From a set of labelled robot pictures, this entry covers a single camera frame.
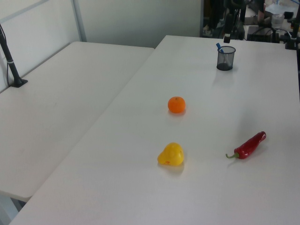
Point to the black clamp stand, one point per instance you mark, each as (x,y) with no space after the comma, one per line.
(293,39)

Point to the orange mandarin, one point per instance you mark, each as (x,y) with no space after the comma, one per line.
(176,104)

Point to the grey partition frame post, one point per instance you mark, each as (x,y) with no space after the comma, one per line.
(79,21)

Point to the black flat box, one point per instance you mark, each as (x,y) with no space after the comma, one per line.
(260,34)

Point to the black camera stand pole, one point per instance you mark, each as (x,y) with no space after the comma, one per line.
(10,63)

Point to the dark trouser leg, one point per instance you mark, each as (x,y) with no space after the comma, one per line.
(215,16)

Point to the white shoe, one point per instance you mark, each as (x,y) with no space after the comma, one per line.
(207,31)

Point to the black mesh pen cup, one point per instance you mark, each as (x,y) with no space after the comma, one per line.
(225,65)

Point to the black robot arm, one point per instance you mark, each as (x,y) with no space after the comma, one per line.
(234,4)

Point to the gripper finger with grey tip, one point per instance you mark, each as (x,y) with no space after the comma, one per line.
(225,38)
(228,38)

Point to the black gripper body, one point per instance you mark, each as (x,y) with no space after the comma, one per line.
(228,23)

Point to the clear plastic cup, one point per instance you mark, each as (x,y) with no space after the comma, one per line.
(278,20)

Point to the red chili pepper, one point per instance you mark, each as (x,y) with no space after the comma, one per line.
(249,145)

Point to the blue white marker pen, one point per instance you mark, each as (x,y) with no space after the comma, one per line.
(219,47)

